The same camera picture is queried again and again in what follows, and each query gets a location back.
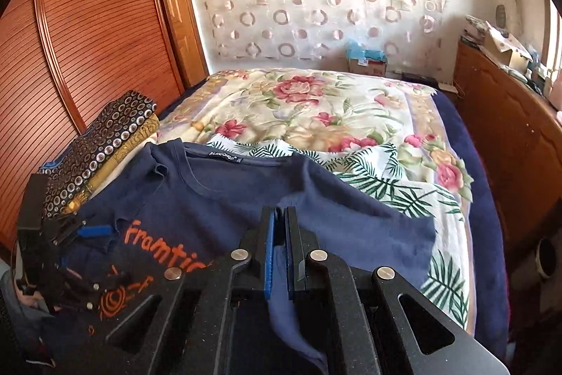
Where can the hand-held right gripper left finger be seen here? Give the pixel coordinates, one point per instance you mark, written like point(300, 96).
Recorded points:
point(268, 252)

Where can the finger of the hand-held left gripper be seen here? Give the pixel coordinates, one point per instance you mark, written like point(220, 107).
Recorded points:
point(88, 287)
point(94, 231)

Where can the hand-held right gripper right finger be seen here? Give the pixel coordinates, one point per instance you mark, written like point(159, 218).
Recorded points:
point(291, 256)

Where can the navy blue printed t-shirt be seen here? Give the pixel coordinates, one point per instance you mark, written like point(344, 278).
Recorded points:
point(210, 199)

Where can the dark dotted folded cloth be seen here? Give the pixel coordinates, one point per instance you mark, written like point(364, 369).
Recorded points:
point(101, 142)

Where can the yellow folded cloth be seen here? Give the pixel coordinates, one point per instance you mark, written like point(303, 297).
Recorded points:
point(131, 142)

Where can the white palm leaf print cloth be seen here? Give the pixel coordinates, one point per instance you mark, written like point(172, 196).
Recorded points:
point(395, 181)

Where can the navy blue bed sheet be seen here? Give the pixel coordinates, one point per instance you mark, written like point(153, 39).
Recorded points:
point(478, 190)

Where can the cardboard box with blue bag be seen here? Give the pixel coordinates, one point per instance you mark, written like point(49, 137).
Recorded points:
point(366, 58)

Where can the wooden door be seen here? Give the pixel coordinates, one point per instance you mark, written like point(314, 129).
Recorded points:
point(178, 6)

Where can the dark cup on floor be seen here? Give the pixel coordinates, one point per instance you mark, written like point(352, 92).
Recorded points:
point(538, 265)

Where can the wooden cabinet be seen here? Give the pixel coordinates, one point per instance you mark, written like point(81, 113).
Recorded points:
point(505, 129)

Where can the open cardboard box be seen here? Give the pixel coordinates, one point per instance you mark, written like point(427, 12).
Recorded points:
point(509, 50)

